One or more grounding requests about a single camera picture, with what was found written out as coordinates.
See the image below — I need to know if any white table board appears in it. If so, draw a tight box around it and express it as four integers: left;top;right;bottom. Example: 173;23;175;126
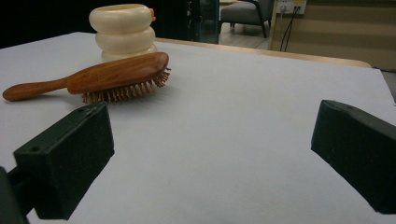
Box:
0;32;396;224

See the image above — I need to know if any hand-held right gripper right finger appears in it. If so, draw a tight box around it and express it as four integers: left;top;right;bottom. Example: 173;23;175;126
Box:
310;99;396;215

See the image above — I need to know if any cream ribbed cup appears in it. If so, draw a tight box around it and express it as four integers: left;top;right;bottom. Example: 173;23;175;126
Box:
88;3;158;63

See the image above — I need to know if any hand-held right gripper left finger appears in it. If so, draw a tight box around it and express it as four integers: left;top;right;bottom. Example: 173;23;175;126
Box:
12;102;115;221

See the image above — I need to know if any black power cable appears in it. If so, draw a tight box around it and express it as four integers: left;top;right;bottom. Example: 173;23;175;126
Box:
278;7;290;52
283;7;301;53

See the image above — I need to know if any grey armchair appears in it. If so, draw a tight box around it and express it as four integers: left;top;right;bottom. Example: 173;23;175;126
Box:
219;0;275;39

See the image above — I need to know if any light wooden table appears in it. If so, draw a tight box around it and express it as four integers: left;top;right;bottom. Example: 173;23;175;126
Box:
155;36;373;69

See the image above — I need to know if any dark cabinet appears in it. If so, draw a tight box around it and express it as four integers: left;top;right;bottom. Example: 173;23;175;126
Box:
186;0;220;45

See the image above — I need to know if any wooden hairbrush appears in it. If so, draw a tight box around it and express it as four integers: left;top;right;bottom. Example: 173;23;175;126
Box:
2;51;172;105

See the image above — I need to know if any white wall socket strip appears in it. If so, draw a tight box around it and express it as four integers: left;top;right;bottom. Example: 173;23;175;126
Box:
276;0;307;15

